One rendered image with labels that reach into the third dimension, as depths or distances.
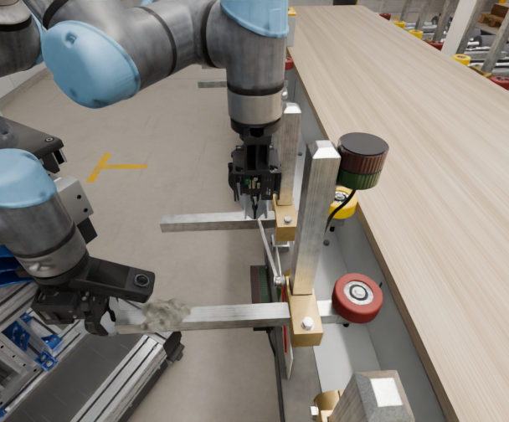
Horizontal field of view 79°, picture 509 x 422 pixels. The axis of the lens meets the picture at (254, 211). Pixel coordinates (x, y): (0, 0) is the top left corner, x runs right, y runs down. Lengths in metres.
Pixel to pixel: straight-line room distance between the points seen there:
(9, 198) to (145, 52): 0.20
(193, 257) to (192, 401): 0.72
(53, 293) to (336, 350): 0.60
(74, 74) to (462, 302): 0.62
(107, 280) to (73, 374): 0.89
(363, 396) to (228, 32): 0.37
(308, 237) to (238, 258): 1.30
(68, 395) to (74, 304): 0.85
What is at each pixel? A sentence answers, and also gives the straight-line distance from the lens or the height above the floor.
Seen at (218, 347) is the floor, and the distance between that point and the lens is 1.49.
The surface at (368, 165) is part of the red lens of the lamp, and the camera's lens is 0.39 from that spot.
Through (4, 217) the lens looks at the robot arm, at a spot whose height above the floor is 1.14.
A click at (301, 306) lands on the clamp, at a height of 0.87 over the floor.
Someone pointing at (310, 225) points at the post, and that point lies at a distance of 0.45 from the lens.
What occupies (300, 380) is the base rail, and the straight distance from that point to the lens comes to 0.70.
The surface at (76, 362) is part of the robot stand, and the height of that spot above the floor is 0.21.
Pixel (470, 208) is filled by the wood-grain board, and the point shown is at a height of 0.90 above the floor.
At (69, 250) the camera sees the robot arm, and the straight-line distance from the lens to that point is 0.46.
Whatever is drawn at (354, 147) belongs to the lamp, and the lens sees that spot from 0.39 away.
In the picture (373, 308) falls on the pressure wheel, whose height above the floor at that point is 0.91.
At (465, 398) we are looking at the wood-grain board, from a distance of 0.55.
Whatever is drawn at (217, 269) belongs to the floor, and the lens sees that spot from 1.72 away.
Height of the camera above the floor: 1.36
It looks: 42 degrees down
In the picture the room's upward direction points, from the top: straight up
